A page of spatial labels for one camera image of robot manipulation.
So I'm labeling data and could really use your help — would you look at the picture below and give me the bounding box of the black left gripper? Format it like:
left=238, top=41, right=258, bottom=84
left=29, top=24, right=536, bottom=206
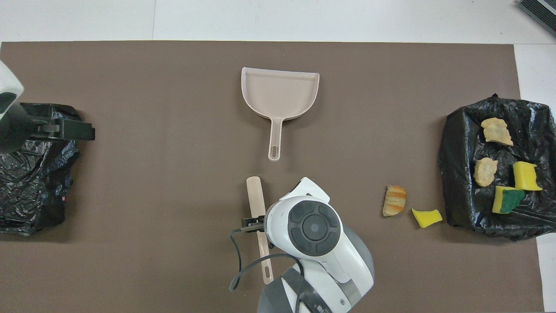
left=28, top=118, right=96, bottom=141

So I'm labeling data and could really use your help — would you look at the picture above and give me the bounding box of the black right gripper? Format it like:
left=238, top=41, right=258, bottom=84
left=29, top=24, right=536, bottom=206
left=241, top=215, right=268, bottom=233

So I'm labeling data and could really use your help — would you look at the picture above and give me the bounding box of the beige brush with black bristles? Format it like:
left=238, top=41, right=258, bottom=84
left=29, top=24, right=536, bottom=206
left=246, top=176, right=274, bottom=285

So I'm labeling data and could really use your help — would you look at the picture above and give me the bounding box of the beige plastic dustpan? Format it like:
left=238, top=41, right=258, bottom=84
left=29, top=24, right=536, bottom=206
left=241, top=67, right=320, bottom=162

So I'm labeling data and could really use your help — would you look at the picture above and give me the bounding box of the black bag lined bin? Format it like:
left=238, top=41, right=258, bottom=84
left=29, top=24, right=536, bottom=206
left=0, top=103, right=83, bottom=236
left=439, top=94, right=556, bottom=241

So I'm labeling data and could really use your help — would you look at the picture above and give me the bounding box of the brown table mat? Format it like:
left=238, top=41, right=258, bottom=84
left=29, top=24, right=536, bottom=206
left=0, top=41, right=546, bottom=313

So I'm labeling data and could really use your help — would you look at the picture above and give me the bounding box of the striped bread roll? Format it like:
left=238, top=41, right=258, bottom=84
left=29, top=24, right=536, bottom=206
left=382, top=185, right=407, bottom=217
left=473, top=157, right=499, bottom=187

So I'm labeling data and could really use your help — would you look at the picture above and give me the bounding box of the small yellow sponge piece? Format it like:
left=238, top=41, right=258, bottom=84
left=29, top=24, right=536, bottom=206
left=411, top=208, right=443, bottom=229

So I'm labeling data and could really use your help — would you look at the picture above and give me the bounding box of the yellow and green sponge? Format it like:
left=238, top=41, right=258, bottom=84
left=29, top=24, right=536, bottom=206
left=492, top=186, right=526, bottom=214

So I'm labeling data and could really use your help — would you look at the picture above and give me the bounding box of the pale crumpled pastry piece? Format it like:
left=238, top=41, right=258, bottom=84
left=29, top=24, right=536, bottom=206
left=481, top=117, right=514, bottom=147

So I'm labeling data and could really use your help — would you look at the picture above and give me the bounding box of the grey ribbed device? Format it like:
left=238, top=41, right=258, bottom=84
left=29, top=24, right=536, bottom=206
left=518, top=0, right=556, bottom=37

